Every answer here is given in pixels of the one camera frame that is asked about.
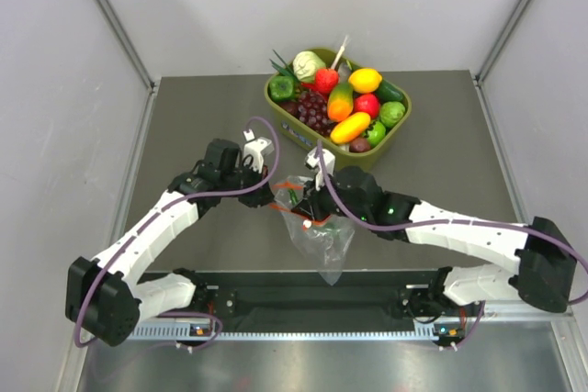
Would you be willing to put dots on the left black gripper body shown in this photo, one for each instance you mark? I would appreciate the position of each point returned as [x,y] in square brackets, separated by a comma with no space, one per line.
[243,178]

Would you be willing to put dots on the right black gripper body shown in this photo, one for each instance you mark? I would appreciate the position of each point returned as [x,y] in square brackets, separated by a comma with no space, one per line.
[322,206]

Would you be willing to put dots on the clear zip top bag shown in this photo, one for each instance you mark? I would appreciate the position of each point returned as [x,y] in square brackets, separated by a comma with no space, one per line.
[323,244]

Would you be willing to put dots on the orange green fake mango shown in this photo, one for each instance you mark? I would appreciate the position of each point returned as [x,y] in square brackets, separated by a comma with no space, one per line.
[340,104]

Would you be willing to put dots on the red fake tomato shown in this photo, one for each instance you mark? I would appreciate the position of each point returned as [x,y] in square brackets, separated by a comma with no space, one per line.
[326,80]

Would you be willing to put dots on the yellow fake lemon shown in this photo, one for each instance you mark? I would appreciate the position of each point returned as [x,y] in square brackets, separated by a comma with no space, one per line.
[365,80]

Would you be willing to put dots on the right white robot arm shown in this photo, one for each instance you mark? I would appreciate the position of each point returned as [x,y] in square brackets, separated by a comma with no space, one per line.
[532,262]

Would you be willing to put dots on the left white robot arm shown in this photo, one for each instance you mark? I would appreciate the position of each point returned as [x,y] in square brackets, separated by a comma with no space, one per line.
[105,295]

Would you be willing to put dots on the dark purple fake plum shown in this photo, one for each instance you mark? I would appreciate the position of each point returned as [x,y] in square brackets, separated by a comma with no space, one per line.
[359,145]

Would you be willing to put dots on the yellow orange fake mango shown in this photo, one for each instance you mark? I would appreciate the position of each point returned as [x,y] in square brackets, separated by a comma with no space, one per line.
[350,128]

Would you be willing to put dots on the bright green fake pepper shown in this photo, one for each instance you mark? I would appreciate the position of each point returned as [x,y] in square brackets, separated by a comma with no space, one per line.
[375,133]

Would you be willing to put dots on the purple fake grapes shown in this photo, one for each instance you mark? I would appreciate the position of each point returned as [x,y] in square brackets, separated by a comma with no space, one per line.
[312,112]

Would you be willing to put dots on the green fake bell pepper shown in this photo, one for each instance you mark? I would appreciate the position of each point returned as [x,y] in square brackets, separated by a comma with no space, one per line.
[282,88]

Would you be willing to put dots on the red fake apple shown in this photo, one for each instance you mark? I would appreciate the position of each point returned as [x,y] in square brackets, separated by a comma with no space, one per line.
[367,103]

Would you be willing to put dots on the light green fake fruit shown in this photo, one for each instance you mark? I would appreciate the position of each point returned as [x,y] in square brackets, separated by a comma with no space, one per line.
[391,113]

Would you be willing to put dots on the fake green onion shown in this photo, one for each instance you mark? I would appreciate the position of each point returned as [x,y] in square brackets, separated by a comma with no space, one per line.
[282,67]

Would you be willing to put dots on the dark green fake cucumber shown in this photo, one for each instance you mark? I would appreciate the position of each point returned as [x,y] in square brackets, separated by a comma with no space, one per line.
[387,92]

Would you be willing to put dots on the pale green fake cabbage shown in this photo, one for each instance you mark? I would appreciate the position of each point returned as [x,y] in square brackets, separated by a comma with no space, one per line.
[305,66]

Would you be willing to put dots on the olive green plastic bin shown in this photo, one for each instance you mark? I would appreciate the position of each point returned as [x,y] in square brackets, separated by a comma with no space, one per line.
[288,123]

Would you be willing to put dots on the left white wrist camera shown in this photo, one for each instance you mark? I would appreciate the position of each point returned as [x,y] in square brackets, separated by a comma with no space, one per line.
[255,151]

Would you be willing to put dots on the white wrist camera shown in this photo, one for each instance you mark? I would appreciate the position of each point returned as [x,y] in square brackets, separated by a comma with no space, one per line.
[322,163]
[255,151]

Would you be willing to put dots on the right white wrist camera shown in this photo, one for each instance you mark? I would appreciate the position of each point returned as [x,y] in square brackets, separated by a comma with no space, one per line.
[322,163]

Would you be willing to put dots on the grey slotted cable duct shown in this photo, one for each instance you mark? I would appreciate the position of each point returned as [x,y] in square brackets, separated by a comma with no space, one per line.
[191,331]

